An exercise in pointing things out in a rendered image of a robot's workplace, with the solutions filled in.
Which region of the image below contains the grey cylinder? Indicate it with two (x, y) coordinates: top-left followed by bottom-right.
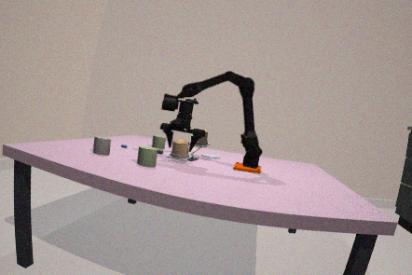
(93, 135), (111, 156)

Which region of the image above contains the green cylinder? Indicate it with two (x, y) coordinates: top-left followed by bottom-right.
(137, 146), (158, 168)
(152, 135), (166, 149)

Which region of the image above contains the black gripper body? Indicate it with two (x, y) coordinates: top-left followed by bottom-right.
(160, 112), (206, 137)

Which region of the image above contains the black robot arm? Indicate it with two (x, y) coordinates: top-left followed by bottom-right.
(162, 71), (263, 169)

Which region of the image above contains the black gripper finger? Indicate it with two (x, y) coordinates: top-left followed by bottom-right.
(163, 131), (173, 148)
(189, 136), (201, 153)

